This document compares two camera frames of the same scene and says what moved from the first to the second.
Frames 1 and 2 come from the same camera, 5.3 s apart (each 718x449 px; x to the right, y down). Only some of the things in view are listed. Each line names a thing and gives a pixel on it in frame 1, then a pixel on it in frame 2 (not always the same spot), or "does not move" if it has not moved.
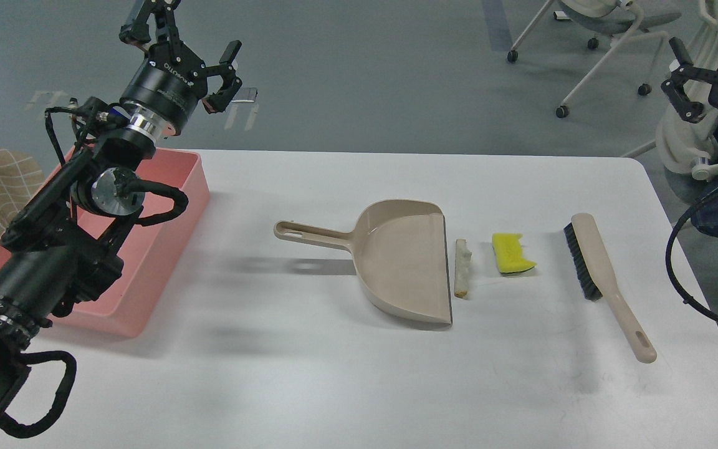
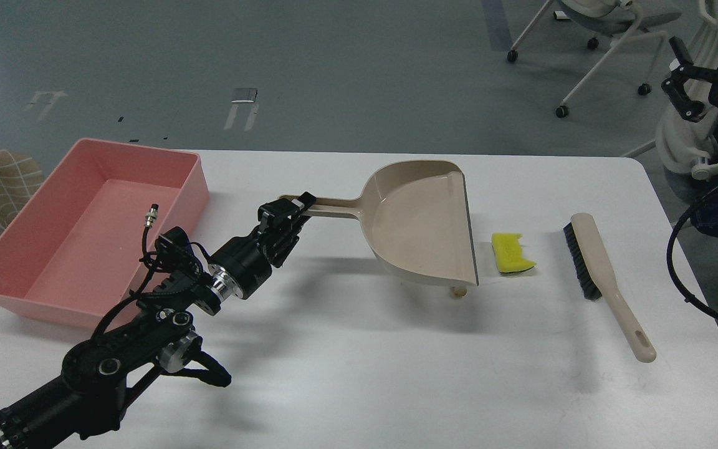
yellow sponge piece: [507, 252] does not move
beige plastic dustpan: [398, 248] to [417, 216]
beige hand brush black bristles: [596, 274] does not move
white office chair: [685, 143] does not move
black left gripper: [171, 80] to [244, 265]
